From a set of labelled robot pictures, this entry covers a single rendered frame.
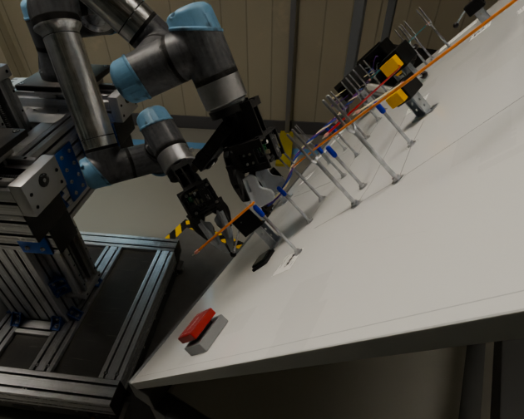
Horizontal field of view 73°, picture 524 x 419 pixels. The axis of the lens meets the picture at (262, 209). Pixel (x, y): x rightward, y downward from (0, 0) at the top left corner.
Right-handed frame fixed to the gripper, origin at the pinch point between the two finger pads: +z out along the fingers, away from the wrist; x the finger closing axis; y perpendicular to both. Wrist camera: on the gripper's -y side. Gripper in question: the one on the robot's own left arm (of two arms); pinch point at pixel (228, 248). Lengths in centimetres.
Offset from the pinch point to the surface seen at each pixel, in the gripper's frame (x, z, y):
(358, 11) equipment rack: 79, -52, -29
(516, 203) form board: 19, 14, 54
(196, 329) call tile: -9.1, 10.9, 24.4
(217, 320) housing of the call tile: -6.2, 11.4, 22.7
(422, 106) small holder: 41.0, -1.2, 21.6
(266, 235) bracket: 7.8, 2.9, 8.4
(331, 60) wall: 144, -112, -178
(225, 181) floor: 20, -68, -185
